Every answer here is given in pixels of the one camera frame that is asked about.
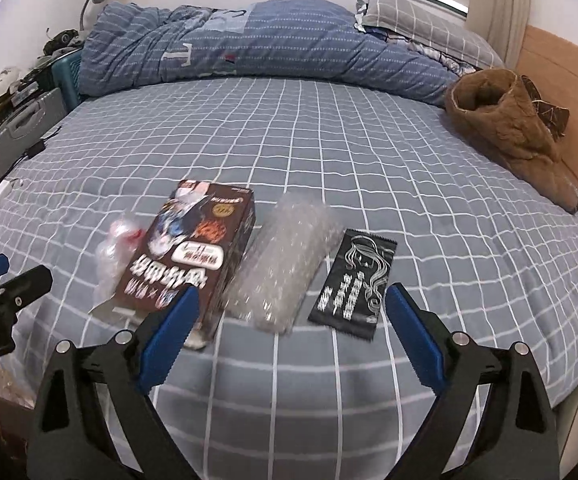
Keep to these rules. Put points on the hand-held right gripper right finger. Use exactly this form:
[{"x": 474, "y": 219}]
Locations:
[{"x": 414, "y": 337}]

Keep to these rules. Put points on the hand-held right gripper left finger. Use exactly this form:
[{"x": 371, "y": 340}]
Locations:
[{"x": 166, "y": 340}]

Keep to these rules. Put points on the black printed packet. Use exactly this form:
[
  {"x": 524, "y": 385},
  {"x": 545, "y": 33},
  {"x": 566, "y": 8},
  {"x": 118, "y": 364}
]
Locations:
[{"x": 354, "y": 285}]

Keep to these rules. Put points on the brown printed cardboard box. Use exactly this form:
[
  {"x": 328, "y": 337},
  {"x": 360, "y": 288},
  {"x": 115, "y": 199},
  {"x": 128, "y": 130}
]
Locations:
[{"x": 189, "y": 250}]

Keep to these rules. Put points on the clear plastic wrapper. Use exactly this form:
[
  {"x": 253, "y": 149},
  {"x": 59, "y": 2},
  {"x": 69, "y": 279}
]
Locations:
[{"x": 114, "y": 260}]

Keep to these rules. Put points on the bubble wrap sheet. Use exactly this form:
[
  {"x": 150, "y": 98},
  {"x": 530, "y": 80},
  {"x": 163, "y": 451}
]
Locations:
[{"x": 284, "y": 260}]

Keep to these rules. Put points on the white charger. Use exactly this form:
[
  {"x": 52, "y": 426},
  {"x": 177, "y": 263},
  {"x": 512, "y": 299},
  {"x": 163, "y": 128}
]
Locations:
[{"x": 5, "y": 188}]

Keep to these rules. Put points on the grey suitcase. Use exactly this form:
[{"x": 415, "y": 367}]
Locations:
[{"x": 19, "y": 130}]

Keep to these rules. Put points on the grid-patterned blue bed sheet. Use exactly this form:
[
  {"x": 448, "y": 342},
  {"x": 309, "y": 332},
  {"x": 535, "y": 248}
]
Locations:
[{"x": 369, "y": 160}]

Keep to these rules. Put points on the white hat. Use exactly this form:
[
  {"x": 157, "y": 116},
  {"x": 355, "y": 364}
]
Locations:
[{"x": 4, "y": 82}]

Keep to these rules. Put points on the teal plastic stool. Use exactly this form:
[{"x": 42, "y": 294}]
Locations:
[{"x": 69, "y": 80}]

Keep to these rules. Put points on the brown fleece pajama top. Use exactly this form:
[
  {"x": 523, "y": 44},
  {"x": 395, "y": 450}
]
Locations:
[{"x": 509, "y": 125}]

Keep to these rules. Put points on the dark cloth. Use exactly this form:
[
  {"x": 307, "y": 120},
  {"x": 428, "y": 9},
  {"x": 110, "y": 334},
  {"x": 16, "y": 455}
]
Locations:
[{"x": 61, "y": 40}]

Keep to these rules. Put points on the blue striped quilt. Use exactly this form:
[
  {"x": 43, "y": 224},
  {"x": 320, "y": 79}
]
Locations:
[{"x": 294, "y": 45}]

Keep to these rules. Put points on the grey grid pillow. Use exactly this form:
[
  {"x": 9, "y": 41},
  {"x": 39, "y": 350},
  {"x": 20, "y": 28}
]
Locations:
[{"x": 419, "y": 15}]

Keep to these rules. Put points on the beige curtain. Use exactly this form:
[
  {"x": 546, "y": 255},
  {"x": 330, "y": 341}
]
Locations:
[{"x": 494, "y": 5}]

